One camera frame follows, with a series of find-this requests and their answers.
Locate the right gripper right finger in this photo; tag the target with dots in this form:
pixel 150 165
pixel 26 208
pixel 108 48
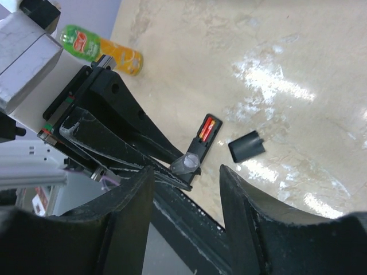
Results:
pixel 267 236

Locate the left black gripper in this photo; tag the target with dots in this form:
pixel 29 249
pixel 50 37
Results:
pixel 125 135

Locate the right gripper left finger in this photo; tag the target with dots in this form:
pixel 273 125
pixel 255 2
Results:
pixel 107 235

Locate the black battery cover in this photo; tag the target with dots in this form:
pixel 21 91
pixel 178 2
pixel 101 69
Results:
pixel 246 147

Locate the red orange battery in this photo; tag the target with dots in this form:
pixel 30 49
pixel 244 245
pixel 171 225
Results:
pixel 207 133
pixel 205 127

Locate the black remote control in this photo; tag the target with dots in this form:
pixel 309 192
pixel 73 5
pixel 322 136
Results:
pixel 201 148

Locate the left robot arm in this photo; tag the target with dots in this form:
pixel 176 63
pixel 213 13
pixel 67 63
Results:
pixel 43 162

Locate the green orange drink bottle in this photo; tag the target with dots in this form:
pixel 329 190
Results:
pixel 88 46

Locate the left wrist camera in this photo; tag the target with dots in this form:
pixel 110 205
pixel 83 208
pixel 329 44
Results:
pixel 28 50

